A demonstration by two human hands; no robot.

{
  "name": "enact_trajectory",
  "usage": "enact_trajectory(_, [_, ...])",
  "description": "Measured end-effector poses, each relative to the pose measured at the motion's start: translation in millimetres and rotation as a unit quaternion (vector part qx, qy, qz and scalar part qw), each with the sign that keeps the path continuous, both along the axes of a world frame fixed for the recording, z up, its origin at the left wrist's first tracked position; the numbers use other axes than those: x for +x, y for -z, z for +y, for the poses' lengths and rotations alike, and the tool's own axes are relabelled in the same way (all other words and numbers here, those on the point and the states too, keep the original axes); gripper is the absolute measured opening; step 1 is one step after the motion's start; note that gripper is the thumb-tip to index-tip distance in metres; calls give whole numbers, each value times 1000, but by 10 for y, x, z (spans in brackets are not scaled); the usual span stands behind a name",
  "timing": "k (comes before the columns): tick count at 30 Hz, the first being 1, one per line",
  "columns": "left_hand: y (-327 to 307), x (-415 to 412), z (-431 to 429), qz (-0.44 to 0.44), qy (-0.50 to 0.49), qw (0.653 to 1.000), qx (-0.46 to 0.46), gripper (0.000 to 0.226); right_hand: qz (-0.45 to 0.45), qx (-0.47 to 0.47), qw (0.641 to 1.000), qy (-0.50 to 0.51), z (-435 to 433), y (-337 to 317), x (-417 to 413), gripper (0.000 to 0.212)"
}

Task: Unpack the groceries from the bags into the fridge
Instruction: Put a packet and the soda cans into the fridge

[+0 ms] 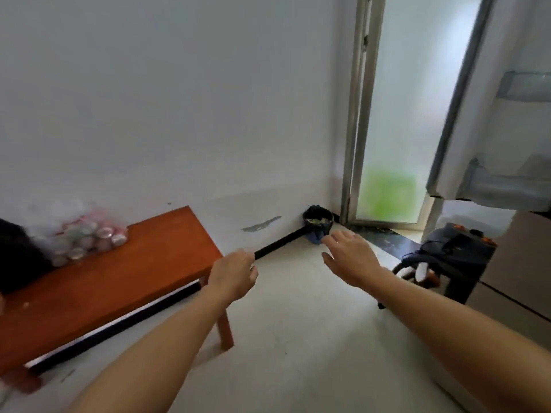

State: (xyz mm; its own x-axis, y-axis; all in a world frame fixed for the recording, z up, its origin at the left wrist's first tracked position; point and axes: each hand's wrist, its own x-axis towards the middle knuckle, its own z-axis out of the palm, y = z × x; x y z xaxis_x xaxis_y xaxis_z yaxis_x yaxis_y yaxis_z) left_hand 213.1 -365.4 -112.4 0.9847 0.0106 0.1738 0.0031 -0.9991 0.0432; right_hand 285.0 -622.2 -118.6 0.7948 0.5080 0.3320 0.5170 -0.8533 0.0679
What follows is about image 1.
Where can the person's left hand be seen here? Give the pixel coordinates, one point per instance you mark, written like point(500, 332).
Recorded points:
point(232, 275)

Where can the person's right hand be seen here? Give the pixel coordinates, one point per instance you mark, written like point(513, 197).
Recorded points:
point(355, 262)

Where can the pink refrigerator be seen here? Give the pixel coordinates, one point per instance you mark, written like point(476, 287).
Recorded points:
point(516, 262)

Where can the clear red-printed plastic bag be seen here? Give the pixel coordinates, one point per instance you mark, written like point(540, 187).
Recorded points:
point(43, 219)

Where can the person's right forearm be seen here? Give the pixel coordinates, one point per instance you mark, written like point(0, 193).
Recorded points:
point(465, 339)

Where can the person's left forearm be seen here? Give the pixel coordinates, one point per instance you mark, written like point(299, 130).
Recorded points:
point(163, 352)

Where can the blue bin with black liner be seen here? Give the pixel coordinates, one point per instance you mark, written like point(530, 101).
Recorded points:
point(316, 223)

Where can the orange wooden table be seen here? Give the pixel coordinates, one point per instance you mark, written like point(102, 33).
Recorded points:
point(129, 270)

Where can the frosted glass door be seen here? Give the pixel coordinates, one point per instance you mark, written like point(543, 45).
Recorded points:
point(409, 103)

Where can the clear plastic door bin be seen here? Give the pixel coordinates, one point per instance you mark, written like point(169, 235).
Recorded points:
point(525, 88)
point(508, 189)

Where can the black plastic bag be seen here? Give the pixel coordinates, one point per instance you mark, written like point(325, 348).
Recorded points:
point(17, 258)

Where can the metal door frame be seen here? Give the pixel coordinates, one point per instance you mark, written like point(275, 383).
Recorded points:
point(349, 146)

